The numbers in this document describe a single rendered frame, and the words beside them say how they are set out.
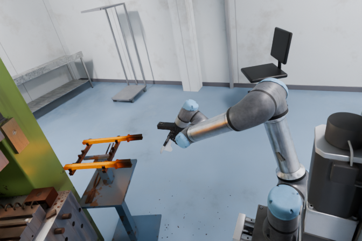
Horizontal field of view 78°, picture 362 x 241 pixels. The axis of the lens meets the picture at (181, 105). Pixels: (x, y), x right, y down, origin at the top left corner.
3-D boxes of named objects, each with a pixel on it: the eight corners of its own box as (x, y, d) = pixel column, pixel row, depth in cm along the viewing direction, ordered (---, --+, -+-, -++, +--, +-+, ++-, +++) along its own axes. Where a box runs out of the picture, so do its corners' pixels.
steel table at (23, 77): (95, 86, 529) (81, 50, 487) (28, 127, 401) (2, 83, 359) (76, 85, 557) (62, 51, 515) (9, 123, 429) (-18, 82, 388)
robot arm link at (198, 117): (200, 141, 112) (183, 127, 115) (212, 129, 119) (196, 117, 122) (205, 133, 106) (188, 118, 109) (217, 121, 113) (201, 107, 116)
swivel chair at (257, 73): (290, 96, 347) (295, 25, 296) (285, 120, 297) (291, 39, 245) (245, 93, 379) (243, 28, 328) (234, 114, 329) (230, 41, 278)
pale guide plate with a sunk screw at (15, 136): (29, 142, 123) (13, 117, 115) (19, 154, 115) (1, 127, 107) (26, 143, 123) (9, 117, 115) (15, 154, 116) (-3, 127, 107)
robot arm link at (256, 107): (269, 132, 69) (182, 154, 107) (282, 114, 76) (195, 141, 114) (249, 100, 68) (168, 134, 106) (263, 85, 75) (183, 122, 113)
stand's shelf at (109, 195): (137, 160, 172) (136, 158, 171) (122, 206, 138) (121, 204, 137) (101, 163, 176) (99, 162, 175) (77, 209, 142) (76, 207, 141)
